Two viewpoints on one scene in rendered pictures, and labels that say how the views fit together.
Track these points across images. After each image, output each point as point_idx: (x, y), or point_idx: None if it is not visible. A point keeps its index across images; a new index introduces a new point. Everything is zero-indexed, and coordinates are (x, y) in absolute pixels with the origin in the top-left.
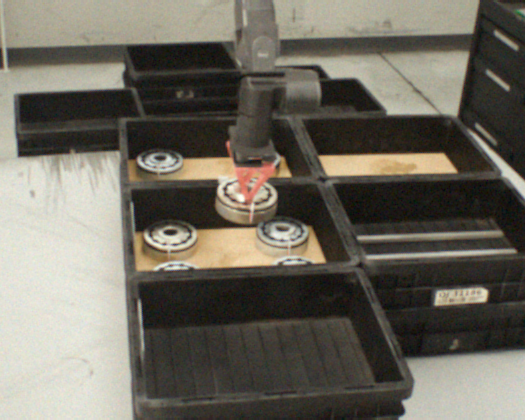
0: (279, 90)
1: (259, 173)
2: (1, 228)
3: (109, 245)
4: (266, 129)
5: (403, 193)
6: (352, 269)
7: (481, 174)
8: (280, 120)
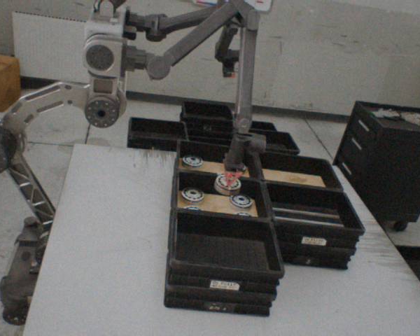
0: (248, 141)
1: None
2: (119, 178)
3: (165, 193)
4: (240, 157)
5: (297, 192)
6: (267, 221)
7: (334, 189)
8: None
